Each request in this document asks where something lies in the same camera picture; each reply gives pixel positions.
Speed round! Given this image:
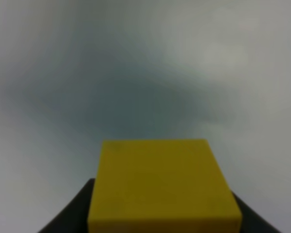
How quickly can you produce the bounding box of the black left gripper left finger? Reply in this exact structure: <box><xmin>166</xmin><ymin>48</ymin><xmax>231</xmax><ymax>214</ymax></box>
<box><xmin>39</xmin><ymin>178</ymin><xmax>95</xmax><ymax>233</ymax></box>

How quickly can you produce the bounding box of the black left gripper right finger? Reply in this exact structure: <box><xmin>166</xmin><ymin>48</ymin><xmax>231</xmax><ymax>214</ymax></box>
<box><xmin>232</xmin><ymin>192</ymin><xmax>280</xmax><ymax>233</ymax></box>

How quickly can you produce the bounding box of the yellow block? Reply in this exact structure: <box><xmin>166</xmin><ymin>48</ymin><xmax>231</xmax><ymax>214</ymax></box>
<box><xmin>87</xmin><ymin>139</ymin><xmax>242</xmax><ymax>233</ymax></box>

